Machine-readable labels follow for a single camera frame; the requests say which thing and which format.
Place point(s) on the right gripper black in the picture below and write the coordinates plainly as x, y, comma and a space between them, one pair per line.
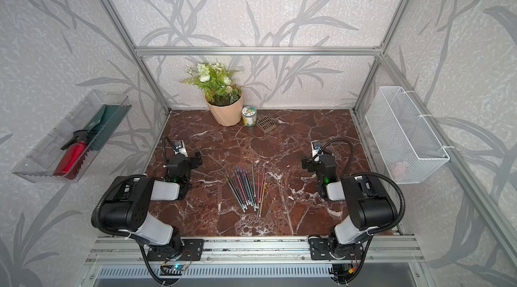
311, 164

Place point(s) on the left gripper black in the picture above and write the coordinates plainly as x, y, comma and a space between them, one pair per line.
190, 160

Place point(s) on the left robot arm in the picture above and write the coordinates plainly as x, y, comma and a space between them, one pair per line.
123, 209

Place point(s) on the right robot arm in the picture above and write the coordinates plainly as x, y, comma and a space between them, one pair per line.
375, 203

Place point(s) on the yellow pencil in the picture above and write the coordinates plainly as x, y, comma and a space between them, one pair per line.
262, 200

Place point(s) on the pink object in basket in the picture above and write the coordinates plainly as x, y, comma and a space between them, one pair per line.
399, 169

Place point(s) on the brown slotted plastic piece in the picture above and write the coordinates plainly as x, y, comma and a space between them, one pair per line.
266, 124

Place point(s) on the terracotta pot with plant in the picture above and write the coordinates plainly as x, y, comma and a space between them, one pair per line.
222, 95

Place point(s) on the yellow green tin can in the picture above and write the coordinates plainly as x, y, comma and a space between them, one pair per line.
249, 116

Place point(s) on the green garden trowel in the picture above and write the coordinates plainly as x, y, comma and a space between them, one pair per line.
97, 127

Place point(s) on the red spray bottle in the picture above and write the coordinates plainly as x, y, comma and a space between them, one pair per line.
76, 151

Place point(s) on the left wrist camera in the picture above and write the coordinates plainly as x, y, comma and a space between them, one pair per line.
179, 147

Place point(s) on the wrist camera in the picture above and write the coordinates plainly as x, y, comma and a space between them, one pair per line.
179, 147
316, 147

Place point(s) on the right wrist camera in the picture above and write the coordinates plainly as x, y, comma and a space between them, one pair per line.
316, 147

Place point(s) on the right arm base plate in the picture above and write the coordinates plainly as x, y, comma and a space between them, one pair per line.
328, 248

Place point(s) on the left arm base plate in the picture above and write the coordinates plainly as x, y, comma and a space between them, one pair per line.
188, 250

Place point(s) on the white wire mesh basket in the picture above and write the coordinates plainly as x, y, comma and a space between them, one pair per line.
402, 133

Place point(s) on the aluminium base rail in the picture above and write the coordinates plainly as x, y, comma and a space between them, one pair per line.
260, 250

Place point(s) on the circuit board with wires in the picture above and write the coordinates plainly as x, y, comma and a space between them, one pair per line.
174, 269

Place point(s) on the clear plastic wall tray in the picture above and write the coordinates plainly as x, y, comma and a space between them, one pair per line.
39, 165

